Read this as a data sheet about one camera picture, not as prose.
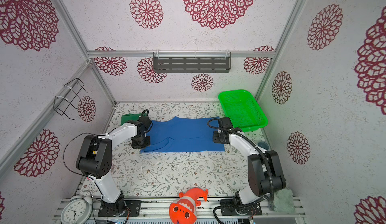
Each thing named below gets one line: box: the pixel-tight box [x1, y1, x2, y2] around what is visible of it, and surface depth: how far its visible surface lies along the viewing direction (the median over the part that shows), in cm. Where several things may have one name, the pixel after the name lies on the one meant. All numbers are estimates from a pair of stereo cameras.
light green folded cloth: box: [269, 188, 296, 213], surface depth 74 cm
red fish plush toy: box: [168, 187, 209, 224], surface depth 69 cm
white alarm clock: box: [60, 195, 94, 224], surface depth 71 cm
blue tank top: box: [140, 116, 225, 153], surface depth 99 cm
